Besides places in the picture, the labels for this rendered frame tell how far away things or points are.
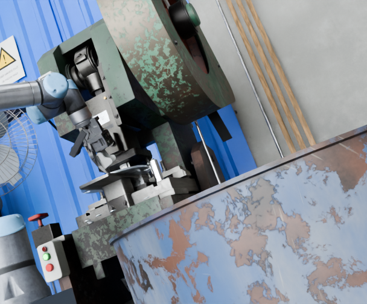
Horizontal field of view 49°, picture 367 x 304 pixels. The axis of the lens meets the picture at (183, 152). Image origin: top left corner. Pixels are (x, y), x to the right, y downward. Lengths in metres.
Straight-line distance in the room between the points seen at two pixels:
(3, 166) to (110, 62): 0.92
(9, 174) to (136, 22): 1.24
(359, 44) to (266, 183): 2.63
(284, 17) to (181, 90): 1.58
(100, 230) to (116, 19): 0.76
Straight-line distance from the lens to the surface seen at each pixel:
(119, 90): 1.68
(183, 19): 1.72
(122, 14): 1.45
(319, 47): 2.85
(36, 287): 1.07
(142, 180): 1.67
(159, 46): 1.41
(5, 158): 2.29
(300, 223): 0.25
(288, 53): 2.86
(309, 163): 0.25
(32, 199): 3.54
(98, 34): 1.81
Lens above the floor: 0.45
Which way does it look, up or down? 12 degrees up
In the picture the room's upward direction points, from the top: 21 degrees counter-clockwise
